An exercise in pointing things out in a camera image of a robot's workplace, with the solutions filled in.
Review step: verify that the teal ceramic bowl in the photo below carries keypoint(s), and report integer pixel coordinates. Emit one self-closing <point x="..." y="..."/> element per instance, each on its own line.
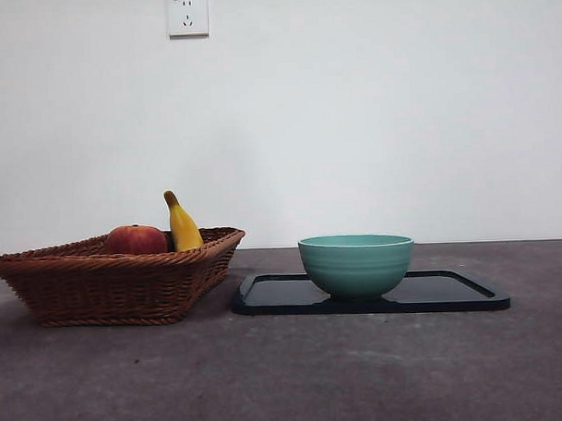
<point x="356" y="268"/>

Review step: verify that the black rectangular tray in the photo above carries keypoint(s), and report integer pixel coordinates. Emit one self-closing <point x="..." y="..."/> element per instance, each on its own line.
<point x="277" y="298"/>

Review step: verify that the yellow banana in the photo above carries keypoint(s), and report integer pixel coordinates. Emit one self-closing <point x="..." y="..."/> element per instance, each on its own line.
<point x="184" y="228"/>

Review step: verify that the red yellow apple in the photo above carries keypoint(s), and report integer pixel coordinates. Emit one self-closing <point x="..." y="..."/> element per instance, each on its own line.
<point x="135" y="241"/>

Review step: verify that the brown wicker basket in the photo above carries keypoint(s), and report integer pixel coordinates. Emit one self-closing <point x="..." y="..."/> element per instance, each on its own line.
<point x="110" y="290"/>

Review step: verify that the white wall socket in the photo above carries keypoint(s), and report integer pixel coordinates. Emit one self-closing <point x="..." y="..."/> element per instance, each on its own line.
<point x="188" y="16"/>

